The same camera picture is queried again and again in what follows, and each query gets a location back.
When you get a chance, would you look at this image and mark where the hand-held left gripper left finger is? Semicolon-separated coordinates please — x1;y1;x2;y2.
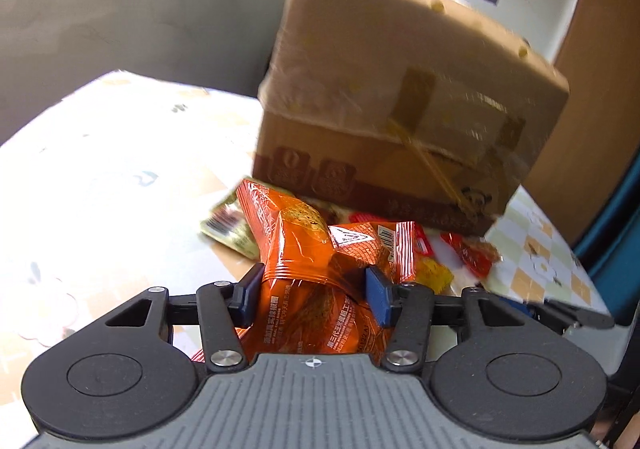
75;265;264;372

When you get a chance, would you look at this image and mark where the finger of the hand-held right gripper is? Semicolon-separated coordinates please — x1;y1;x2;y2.
520;300;616;330

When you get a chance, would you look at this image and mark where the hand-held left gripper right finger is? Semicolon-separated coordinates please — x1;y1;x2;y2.
365;267;556;372

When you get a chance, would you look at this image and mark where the orange snack packet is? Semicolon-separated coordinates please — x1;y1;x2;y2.
329;220;417;290
235;178;396;365

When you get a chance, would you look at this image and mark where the brown cardboard box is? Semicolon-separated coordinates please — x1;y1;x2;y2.
251;0;571;237

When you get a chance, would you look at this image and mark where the yellow snack packet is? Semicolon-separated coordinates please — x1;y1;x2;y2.
414;256;455;291

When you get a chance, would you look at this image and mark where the gold snack packet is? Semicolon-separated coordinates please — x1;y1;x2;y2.
199;196;262;261

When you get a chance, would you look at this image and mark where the red snack packet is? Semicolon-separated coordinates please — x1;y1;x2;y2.
349;212;433;257
441;231;502;278

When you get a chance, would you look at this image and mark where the checked floral tablecloth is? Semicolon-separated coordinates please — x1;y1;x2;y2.
0;69;613;380

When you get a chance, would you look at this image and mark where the wooden cabinet panel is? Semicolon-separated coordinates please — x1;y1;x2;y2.
520;0;640;245

